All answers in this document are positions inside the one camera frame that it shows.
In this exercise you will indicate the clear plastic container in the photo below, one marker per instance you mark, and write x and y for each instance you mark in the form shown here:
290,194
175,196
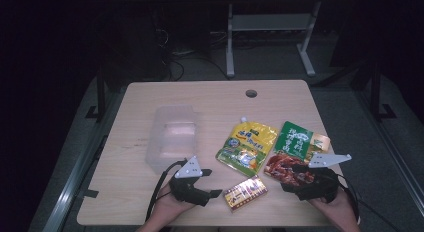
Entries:
173,135

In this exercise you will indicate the black tape strip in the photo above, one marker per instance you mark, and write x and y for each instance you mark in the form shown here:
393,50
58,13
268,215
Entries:
90,193

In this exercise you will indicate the yellow spout pouch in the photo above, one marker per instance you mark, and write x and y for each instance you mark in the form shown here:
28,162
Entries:
246,145

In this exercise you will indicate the person's left hand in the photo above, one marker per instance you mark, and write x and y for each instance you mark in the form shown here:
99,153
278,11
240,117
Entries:
170,205

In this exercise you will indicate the white metal table frame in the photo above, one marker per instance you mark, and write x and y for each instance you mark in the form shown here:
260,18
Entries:
270,22

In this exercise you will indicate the small gold snack packet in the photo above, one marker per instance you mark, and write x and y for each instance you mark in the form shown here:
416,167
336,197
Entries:
245,193

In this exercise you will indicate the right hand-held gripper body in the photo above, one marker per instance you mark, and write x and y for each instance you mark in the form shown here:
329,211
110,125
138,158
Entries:
320,185

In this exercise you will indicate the grey metal rail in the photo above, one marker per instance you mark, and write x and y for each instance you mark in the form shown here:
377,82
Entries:
396,152
76,172

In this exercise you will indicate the black metal stand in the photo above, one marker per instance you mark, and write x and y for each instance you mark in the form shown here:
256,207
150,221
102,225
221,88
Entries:
100,95
376,92

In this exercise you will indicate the person's right hand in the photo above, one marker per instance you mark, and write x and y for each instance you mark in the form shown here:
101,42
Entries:
336,208

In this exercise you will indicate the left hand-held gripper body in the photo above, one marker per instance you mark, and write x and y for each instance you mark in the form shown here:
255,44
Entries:
188,188

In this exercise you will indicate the green and red food packet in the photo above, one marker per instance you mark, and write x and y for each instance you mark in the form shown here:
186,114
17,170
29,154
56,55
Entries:
293,138

